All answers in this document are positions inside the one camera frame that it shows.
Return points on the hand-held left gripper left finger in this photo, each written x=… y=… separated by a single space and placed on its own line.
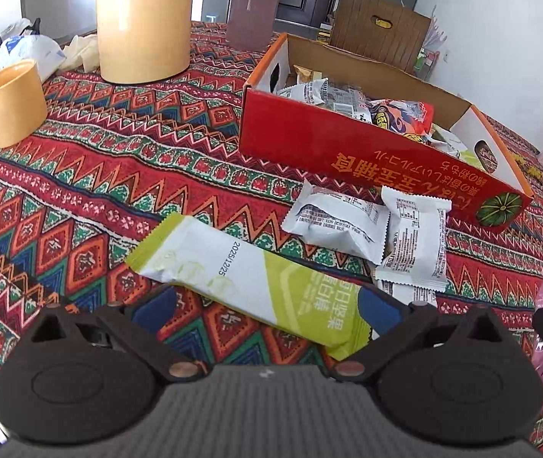
x=154 y=307

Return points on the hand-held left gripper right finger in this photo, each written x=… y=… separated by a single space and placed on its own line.
x=381 y=310

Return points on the green white snack bar packet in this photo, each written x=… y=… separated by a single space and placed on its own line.
x=464 y=152
x=252 y=276

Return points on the red cardboard box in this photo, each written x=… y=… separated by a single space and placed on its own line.
x=347 y=152

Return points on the red chip bag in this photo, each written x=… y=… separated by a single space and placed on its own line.
x=398 y=117

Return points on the patterned red tablecloth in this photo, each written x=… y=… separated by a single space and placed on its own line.
x=109 y=176

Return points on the fallen yellow petals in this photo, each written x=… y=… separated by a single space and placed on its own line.
x=529 y=164

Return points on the yellow mug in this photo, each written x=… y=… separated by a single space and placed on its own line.
x=9 y=105

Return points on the cream crumpled cloth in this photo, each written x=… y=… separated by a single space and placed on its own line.
x=81 y=52

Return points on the yellow thermos jug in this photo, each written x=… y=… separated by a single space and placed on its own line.
x=143 y=24

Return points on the white blue plastic bag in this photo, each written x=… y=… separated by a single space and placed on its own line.
x=28 y=52

